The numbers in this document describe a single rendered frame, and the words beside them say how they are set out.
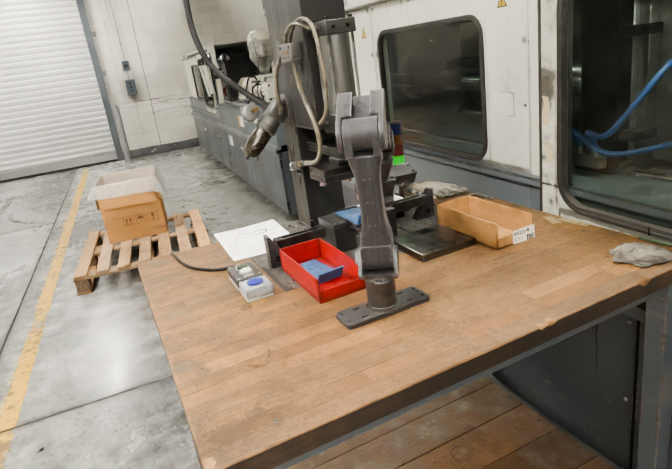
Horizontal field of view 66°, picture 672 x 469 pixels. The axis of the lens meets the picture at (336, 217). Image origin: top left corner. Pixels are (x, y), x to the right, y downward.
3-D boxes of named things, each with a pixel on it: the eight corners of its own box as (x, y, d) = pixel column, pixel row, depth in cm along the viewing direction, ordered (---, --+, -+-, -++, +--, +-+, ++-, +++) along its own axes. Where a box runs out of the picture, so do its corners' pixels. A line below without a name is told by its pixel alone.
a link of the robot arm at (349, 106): (359, 131, 127) (332, 84, 97) (396, 127, 125) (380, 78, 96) (361, 180, 125) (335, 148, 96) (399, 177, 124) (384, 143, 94)
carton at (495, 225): (497, 253, 133) (496, 224, 131) (438, 229, 155) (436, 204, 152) (534, 240, 138) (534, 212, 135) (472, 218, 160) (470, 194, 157)
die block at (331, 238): (337, 254, 144) (333, 229, 142) (322, 244, 153) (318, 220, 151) (397, 235, 152) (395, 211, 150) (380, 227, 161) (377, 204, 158)
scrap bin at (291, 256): (320, 304, 117) (316, 280, 115) (282, 269, 139) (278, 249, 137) (366, 288, 122) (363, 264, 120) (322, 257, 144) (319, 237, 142)
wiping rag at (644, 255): (594, 261, 122) (646, 272, 111) (593, 249, 121) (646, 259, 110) (633, 244, 127) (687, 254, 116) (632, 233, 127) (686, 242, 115)
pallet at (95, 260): (93, 246, 485) (89, 231, 480) (201, 222, 513) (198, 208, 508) (77, 296, 375) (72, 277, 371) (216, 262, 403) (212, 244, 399)
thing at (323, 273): (321, 286, 125) (319, 274, 124) (291, 268, 138) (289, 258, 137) (345, 276, 129) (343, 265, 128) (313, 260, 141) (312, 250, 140)
